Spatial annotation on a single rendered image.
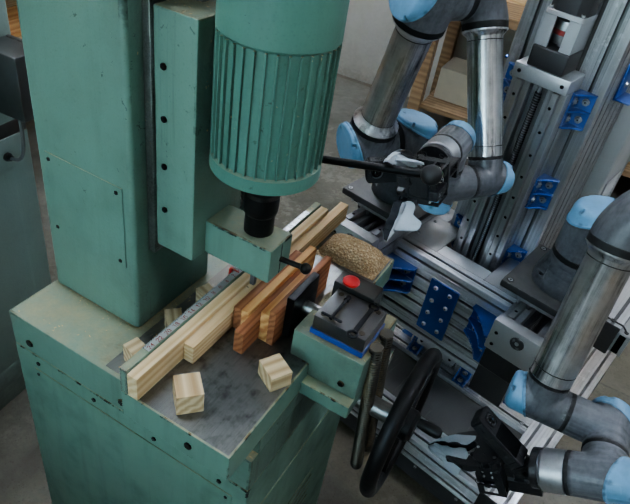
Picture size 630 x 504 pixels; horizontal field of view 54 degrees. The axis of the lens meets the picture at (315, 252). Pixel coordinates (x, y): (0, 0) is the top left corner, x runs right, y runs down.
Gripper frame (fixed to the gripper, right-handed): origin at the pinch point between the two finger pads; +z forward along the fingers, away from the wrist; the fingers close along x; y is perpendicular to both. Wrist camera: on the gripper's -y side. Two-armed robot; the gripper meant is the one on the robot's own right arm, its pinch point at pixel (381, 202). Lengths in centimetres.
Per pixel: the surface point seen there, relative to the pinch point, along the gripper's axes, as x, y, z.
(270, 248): 4.5, -13.3, 14.9
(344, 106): 82, -146, -263
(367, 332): 15.7, 4.7, 15.1
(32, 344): 28, -59, 34
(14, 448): 93, -107, 25
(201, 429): 22.5, -11.3, 39.5
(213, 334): 17.8, -19.6, 25.0
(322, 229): 16.4, -19.3, -12.7
